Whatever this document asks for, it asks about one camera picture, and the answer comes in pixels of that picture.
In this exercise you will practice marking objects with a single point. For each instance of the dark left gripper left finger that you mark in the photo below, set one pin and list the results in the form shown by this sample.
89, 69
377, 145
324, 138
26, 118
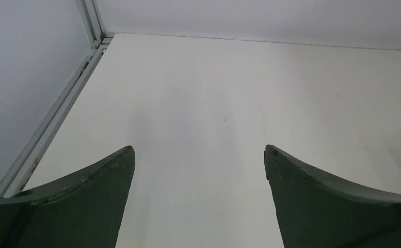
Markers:
82, 209

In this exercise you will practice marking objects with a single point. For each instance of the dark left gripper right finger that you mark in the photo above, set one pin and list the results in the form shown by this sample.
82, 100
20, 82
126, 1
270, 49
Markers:
315, 208

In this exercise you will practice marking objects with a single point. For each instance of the aluminium frame rail left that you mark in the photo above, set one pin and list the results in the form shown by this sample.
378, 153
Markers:
24, 165

